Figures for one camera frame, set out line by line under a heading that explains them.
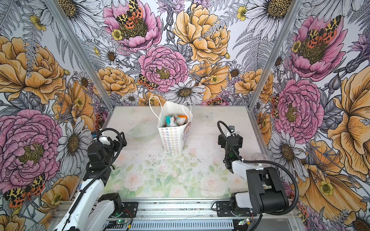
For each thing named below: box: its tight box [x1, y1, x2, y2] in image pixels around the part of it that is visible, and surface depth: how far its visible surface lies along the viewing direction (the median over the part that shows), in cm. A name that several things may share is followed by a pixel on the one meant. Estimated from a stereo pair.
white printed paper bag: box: [157, 101, 194, 154], surface depth 85 cm
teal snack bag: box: [164, 113, 180, 128], surface depth 85 cm
